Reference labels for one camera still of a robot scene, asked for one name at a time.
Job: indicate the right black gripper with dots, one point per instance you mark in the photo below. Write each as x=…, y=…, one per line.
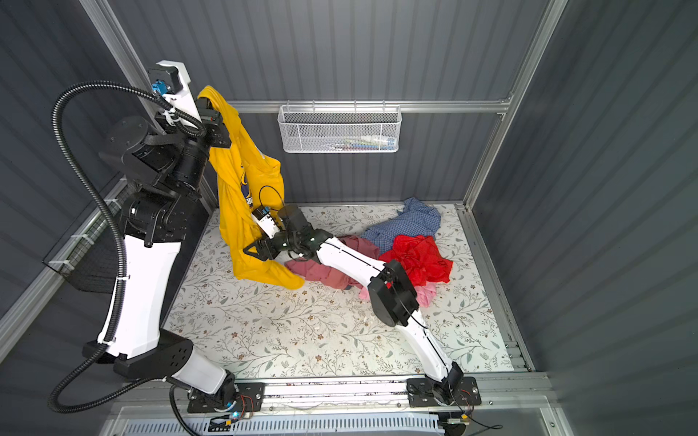
x=266, y=246

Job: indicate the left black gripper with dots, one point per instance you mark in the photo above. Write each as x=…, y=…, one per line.
x=211, y=131

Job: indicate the yellow cloth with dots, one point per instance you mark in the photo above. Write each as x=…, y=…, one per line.
x=246, y=179

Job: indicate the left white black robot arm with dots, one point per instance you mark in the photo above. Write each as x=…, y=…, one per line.
x=167, y=169

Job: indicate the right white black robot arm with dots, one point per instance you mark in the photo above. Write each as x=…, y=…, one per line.
x=391, y=294

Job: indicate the dusty rose cloth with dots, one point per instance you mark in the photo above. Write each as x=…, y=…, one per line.
x=329, y=276

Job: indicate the blue checkered cloth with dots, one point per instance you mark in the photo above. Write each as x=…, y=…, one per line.
x=416, y=219

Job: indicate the red cloth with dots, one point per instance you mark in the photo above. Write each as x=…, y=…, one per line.
x=421, y=259

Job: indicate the light pink cloth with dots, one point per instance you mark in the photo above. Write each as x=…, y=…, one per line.
x=425, y=294

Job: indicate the items in white basket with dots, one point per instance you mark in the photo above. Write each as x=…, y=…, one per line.
x=365, y=143

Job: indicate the white vented panel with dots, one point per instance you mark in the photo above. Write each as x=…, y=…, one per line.
x=330, y=424

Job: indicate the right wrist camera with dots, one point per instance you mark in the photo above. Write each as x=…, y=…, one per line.
x=263, y=218

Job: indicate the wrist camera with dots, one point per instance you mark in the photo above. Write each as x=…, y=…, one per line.
x=263, y=218
x=171, y=80

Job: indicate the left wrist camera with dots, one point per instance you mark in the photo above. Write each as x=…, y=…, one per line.
x=171, y=80

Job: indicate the white wire basket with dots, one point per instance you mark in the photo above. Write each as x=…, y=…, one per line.
x=306, y=130

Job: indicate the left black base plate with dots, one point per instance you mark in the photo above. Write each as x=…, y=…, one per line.
x=231, y=397

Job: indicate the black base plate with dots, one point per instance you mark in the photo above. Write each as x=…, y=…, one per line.
x=231, y=397
x=424, y=392

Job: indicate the black wire basket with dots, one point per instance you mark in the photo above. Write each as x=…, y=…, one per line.
x=85, y=255

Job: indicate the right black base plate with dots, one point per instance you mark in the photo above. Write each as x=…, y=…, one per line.
x=424, y=392

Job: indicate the aluminium mounting rail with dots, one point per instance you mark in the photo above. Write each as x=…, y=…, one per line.
x=388, y=393

